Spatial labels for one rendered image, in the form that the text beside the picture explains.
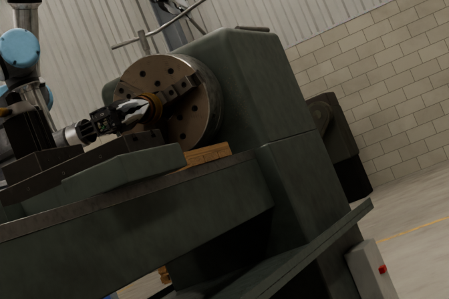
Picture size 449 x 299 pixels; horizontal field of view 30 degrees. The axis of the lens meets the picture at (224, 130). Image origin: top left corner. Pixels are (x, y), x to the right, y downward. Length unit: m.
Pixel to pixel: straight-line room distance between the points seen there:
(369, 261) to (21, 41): 1.29
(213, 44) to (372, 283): 0.93
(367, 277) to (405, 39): 9.67
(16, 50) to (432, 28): 10.21
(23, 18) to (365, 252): 1.39
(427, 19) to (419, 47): 0.40
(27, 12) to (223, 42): 0.73
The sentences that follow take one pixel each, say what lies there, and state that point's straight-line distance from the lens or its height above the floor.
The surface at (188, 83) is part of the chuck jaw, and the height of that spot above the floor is 1.10.
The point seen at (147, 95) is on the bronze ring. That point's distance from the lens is 2.37.
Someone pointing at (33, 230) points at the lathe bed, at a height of 0.84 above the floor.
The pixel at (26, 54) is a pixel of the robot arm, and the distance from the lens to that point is 2.44.
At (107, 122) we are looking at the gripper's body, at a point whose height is 1.08.
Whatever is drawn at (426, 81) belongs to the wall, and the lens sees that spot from 12.29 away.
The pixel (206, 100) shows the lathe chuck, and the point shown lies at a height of 1.04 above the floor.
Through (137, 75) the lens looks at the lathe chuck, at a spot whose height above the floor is 1.20.
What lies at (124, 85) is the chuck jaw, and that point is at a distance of 2.48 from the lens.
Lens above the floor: 0.78
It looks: 4 degrees up
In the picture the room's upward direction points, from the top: 22 degrees counter-clockwise
